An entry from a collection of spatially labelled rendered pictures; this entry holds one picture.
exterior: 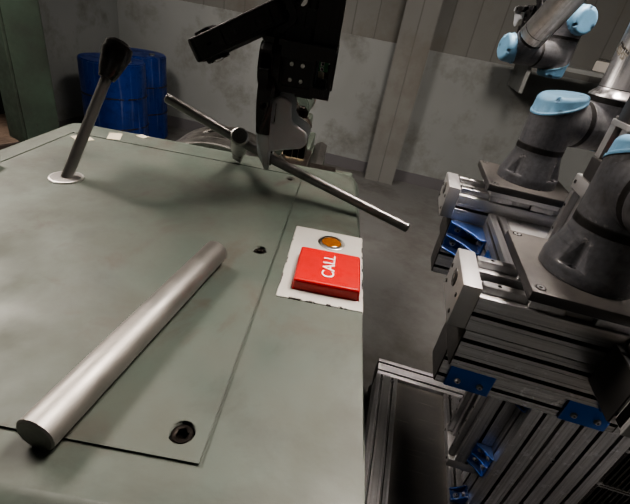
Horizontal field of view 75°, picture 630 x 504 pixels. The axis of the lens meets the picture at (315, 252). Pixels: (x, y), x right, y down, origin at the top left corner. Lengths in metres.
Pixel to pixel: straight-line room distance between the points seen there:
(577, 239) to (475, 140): 3.83
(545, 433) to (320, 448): 1.06
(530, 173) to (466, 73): 3.29
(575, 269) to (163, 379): 0.64
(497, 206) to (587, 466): 0.72
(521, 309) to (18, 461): 0.69
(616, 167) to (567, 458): 0.85
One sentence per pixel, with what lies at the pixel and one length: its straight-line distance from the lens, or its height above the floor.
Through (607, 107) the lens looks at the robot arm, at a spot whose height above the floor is 1.38.
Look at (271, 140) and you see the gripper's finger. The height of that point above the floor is 1.33.
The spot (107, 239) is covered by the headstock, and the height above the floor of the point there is 1.25.
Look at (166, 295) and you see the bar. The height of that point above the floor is 1.28.
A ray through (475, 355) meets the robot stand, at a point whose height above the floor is 0.98.
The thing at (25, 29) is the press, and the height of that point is 1.10.
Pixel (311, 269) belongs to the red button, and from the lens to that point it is 0.37.
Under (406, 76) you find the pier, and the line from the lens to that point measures 4.23.
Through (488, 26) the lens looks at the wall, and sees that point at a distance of 4.44.
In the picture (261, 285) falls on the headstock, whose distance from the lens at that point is 0.36.
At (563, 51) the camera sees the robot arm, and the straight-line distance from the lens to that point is 1.49.
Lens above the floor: 1.47
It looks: 31 degrees down
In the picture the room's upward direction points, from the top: 11 degrees clockwise
